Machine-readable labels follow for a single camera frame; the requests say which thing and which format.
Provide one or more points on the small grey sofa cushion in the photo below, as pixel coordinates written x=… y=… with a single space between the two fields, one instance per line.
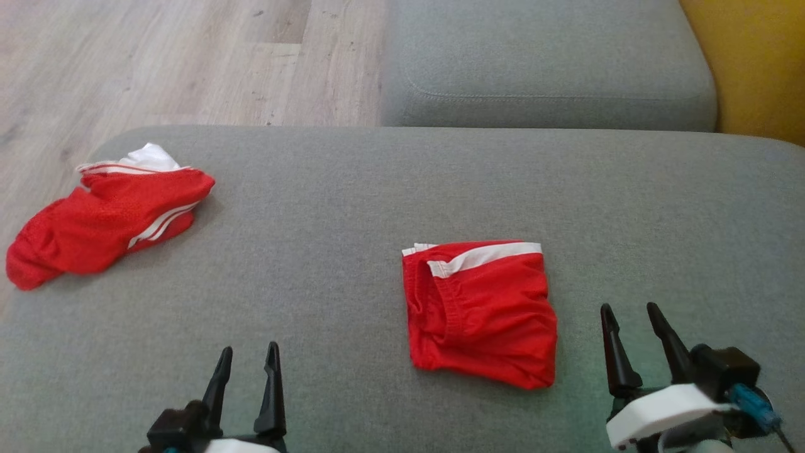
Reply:
x=541 y=56

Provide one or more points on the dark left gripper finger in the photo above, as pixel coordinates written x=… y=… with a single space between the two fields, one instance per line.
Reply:
x=219 y=396
x=272 y=402

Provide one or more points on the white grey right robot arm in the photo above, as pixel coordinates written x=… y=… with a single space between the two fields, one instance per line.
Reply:
x=714 y=448

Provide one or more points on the red shorts with white band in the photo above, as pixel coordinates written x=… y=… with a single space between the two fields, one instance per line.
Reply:
x=484 y=314

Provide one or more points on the large grey sofa seat cushion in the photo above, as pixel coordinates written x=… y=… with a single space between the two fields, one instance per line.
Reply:
x=339 y=207

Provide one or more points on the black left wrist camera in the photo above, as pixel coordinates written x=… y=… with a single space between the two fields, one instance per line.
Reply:
x=176 y=431

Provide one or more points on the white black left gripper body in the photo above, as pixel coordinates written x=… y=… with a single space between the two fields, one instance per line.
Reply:
x=245 y=445

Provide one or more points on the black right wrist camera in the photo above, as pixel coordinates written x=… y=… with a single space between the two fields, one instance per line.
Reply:
x=723 y=368

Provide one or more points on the red mesh basketball jersey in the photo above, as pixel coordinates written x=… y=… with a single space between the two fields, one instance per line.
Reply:
x=94 y=233

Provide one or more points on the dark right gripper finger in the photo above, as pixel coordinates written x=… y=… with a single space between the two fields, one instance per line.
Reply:
x=676 y=358
x=619 y=368

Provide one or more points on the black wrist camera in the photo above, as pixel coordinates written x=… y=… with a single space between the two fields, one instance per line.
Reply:
x=723 y=368
x=176 y=431

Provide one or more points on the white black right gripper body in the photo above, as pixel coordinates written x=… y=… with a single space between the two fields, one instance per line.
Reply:
x=660 y=415

